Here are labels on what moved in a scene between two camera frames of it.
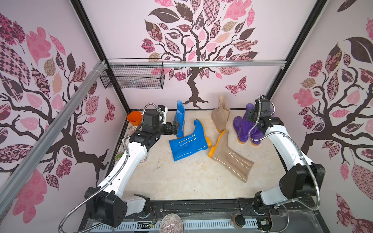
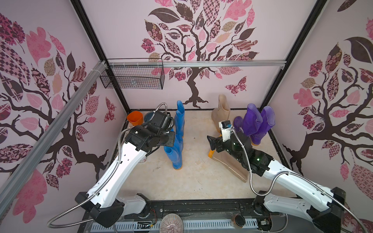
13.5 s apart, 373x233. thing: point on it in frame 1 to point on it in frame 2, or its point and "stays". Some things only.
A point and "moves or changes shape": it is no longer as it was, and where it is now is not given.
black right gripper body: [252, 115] to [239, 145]
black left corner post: [103, 55] stays
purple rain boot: [242, 126] stays
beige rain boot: [233, 162] stays
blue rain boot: [186, 145] moves or changes shape
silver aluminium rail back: [196, 63] stays
